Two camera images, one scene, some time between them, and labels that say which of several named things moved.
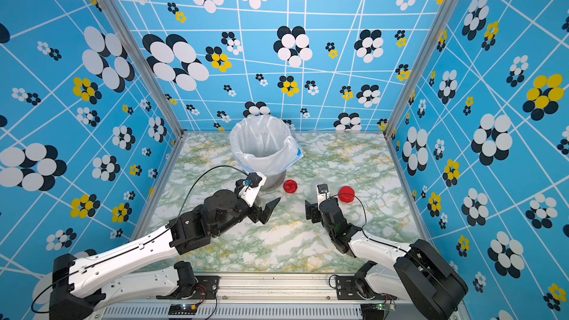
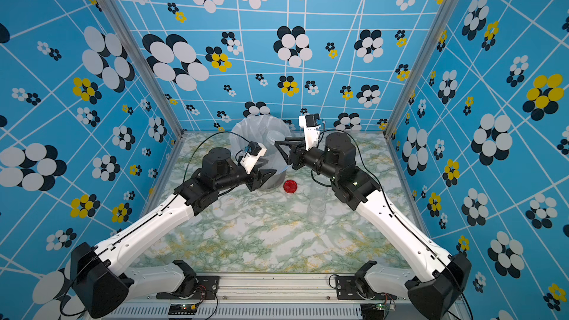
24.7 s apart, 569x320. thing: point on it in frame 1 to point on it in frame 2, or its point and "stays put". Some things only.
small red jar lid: [290, 186] stays put
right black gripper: [312, 212] to [299, 151]
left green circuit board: [182, 309] stays put
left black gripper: [268, 210] to [257, 180]
